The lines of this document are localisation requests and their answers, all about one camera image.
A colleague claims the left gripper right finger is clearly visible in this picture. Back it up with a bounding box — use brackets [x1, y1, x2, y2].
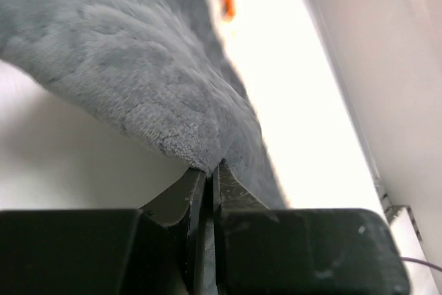
[212, 160, 268, 294]

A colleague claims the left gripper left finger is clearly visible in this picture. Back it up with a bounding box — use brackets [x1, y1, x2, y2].
[142, 169, 206, 294]

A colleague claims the grey plush blanket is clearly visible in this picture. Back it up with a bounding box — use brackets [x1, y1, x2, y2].
[1, 0, 284, 208]

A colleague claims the aluminium frame rail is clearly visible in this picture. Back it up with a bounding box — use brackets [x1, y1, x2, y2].
[365, 149, 424, 244]

